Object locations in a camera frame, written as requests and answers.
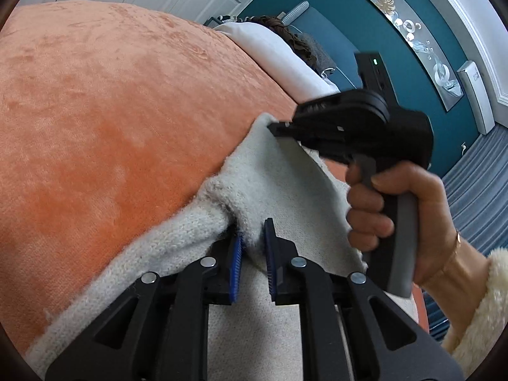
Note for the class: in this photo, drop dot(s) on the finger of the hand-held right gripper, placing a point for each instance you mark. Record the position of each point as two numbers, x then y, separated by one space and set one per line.
283 129

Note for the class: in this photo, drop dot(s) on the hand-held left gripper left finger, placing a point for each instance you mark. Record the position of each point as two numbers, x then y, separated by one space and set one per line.
237 262

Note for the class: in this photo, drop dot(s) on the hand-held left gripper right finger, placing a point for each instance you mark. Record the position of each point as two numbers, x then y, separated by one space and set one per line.
270 264

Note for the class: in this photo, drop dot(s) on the cream knit sweater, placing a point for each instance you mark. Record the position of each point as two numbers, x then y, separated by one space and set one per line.
278 190

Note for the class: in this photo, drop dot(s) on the person's right forearm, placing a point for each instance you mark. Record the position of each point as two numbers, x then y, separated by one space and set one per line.
464 264

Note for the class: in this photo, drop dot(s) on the person's right hand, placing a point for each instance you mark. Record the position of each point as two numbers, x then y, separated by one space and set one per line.
434 222

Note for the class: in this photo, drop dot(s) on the white duvet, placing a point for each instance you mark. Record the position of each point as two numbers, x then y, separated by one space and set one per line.
270 51

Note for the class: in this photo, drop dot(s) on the grey cloth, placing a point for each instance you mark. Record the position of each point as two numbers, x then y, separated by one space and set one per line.
318 52

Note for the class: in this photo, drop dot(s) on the brown cloth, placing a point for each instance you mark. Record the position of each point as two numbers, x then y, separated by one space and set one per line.
278 28

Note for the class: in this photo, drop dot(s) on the blue padded headboard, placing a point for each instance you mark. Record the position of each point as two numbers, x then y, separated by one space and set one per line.
326 27

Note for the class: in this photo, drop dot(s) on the black white striped cloth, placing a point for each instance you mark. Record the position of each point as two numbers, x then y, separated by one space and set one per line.
228 20

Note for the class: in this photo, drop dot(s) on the blue-grey pleated curtain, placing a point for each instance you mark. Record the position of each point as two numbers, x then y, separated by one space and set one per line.
476 190

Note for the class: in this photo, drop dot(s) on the orange plush blanket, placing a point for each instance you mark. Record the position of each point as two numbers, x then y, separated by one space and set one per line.
99 107

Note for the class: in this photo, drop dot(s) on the silver floral wall art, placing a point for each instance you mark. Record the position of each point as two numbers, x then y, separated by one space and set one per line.
412 35

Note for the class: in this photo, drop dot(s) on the white wall unit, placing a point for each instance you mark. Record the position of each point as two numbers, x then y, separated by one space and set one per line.
476 95

